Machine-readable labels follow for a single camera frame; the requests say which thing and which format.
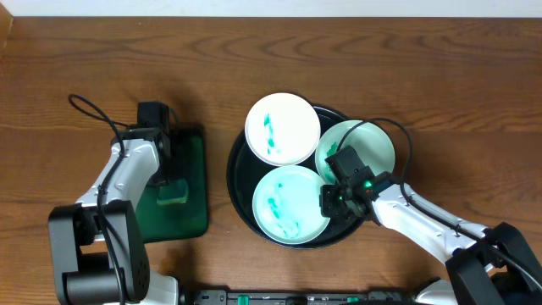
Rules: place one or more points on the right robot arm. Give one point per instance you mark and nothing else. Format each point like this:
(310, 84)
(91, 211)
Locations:
(485, 265)

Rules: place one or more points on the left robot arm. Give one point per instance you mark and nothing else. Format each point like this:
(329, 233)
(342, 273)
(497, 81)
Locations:
(98, 253)

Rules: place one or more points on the round black tray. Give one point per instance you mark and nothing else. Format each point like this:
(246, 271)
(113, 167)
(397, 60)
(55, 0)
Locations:
(245, 170)

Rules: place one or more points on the green yellow sponge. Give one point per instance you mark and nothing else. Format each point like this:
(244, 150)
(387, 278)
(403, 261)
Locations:
(175, 192)

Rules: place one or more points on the pink plate with green stain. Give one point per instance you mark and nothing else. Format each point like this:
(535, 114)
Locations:
(282, 129)

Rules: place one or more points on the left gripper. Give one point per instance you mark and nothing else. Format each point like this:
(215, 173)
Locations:
(168, 168)

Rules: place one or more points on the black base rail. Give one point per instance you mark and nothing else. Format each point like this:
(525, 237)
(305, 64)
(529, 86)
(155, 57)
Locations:
(222, 297)

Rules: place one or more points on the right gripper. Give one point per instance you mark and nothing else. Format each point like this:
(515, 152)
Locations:
(328, 209)

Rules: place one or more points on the green rectangular sponge tray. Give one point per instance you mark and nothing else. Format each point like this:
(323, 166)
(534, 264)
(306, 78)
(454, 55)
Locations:
(179, 221)

